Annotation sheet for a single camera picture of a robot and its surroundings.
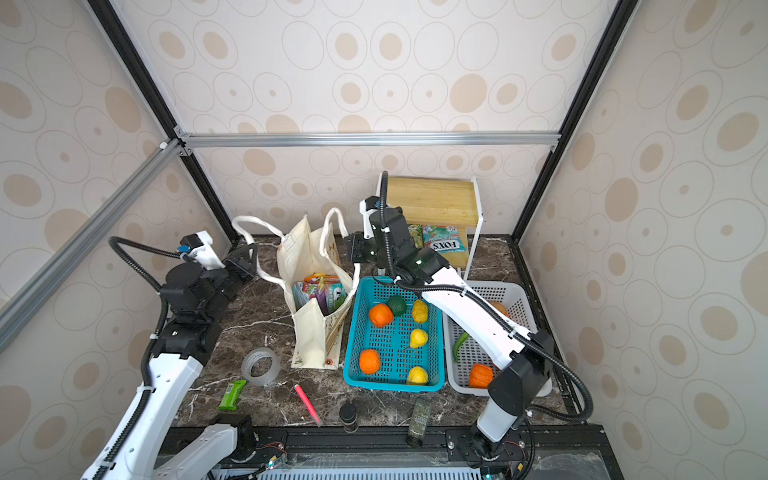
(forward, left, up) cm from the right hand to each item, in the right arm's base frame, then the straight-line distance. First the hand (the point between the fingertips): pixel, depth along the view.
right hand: (344, 240), depth 71 cm
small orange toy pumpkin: (-22, -34, -29) cm, 50 cm away
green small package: (-25, +33, -33) cm, 53 cm away
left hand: (-3, +18, +3) cm, 18 cm away
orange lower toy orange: (-18, -4, -29) cm, 35 cm away
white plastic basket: (0, -49, -26) cm, 56 cm away
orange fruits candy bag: (+10, +12, -27) cm, 31 cm away
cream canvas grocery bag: (-13, +9, -18) cm, 24 cm away
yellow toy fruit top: (-1, -20, -31) cm, 37 cm away
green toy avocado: (0, -13, -30) cm, 33 cm away
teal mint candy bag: (-1, +15, -20) cm, 25 cm away
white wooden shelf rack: (+18, -28, -3) cm, 33 cm away
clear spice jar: (-32, -17, -32) cm, 49 cm away
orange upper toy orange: (-3, -8, -30) cm, 31 cm away
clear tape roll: (-17, +28, -35) cm, 48 cm away
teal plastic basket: (-8, -12, -35) cm, 38 cm away
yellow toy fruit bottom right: (-21, -18, -31) cm, 42 cm away
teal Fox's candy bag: (+17, -28, -17) cm, 36 cm away
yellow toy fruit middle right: (-11, -19, -31) cm, 37 cm away
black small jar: (-33, 0, -26) cm, 41 cm away
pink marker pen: (-28, +12, -34) cm, 45 cm away
